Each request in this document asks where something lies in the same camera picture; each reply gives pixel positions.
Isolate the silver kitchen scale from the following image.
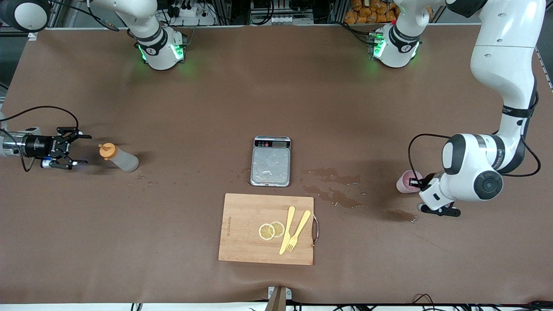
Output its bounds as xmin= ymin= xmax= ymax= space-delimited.
xmin=250 ymin=136 xmax=292 ymax=187

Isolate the orange snack bag pile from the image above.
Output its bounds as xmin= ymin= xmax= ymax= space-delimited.
xmin=344 ymin=0 xmax=400 ymax=24

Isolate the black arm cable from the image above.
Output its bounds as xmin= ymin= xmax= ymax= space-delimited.
xmin=0 ymin=105 xmax=81 ymax=172
xmin=407 ymin=93 xmax=541 ymax=184

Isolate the long white socket strip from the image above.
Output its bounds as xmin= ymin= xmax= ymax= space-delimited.
xmin=250 ymin=14 xmax=315 ymax=25

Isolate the clear orange-capped sauce bottle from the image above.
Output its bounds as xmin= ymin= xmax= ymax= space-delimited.
xmin=99 ymin=143 xmax=140 ymax=173

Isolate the white power strip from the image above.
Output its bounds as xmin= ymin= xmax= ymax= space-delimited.
xmin=166 ymin=0 xmax=216 ymax=25

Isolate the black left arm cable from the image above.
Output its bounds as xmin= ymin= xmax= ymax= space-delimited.
xmin=407 ymin=93 xmax=541 ymax=184

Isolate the brown table cover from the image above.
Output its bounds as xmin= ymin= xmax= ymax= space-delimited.
xmin=0 ymin=24 xmax=553 ymax=305

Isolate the wooden cutting board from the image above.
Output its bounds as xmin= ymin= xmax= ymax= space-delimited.
xmin=218 ymin=193 xmax=320 ymax=266

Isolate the pink cup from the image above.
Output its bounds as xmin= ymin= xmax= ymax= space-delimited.
xmin=397 ymin=170 xmax=423 ymax=194

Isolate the yellow plastic fork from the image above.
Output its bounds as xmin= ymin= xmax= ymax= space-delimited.
xmin=286 ymin=210 xmax=311 ymax=252

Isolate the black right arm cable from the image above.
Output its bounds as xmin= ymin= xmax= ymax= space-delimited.
xmin=0 ymin=105 xmax=81 ymax=172

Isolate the metal mounting bracket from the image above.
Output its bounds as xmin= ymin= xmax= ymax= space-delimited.
xmin=267 ymin=286 xmax=292 ymax=311

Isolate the yellow plastic knife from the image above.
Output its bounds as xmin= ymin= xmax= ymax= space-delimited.
xmin=279 ymin=206 xmax=296 ymax=255

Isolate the small water puddle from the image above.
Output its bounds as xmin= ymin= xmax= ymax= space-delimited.
xmin=387 ymin=209 xmax=419 ymax=223

